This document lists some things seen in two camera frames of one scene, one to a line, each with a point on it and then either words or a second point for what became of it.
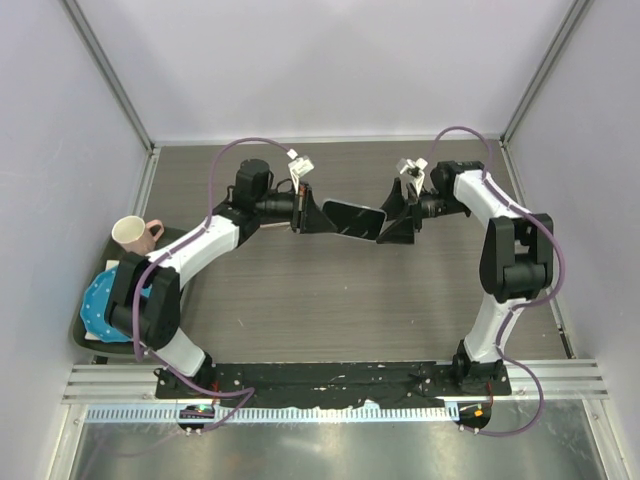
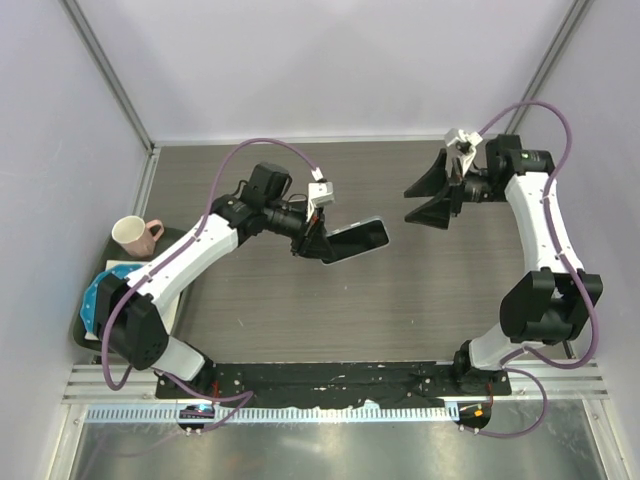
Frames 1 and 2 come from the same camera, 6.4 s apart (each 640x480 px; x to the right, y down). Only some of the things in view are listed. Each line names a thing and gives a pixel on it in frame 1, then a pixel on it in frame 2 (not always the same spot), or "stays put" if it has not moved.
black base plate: x=332 y=383 stays put
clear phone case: x=355 y=220 → x=355 y=239
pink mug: x=136 y=235 stays put
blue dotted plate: x=93 y=309 stays put
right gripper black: x=396 y=208 → x=437 y=212
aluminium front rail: x=137 y=382 stays put
